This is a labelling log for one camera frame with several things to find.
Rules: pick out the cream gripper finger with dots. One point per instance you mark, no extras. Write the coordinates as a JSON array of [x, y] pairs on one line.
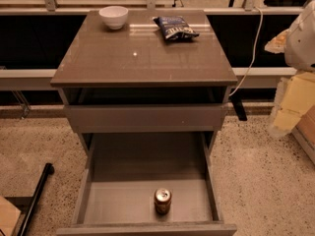
[[277, 44], [294, 97]]

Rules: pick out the orange soda can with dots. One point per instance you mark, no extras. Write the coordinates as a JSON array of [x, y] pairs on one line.
[[162, 200]]

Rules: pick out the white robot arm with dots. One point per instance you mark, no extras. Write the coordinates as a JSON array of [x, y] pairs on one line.
[[299, 51]]

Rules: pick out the grey drawer cabinet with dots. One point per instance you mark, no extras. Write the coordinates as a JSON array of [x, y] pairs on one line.
[[135, 65]]

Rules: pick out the closed grey top drawer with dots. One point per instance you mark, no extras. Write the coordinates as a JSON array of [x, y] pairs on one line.
[[145, 118]]

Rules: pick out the open grey middle drawer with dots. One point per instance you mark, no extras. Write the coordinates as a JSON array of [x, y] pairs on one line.
[[123, 171]]

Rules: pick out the cardboard box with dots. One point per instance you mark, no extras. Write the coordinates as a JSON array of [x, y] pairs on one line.
[[304, 132]]

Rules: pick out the blue chip bag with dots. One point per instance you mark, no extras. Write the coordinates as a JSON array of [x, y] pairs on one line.
[[174, 28]]

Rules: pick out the white ceramic bowl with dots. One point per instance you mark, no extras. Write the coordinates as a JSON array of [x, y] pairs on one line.
[[114, 17]]

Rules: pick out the black metal bar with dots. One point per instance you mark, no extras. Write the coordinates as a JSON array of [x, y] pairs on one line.
[[26, 223]]

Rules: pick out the wooden board corner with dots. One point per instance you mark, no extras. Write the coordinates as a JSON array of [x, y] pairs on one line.
[[9, 216]]

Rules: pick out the black table leg bracket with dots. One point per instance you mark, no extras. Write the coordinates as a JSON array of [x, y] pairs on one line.
[[238, 107]]

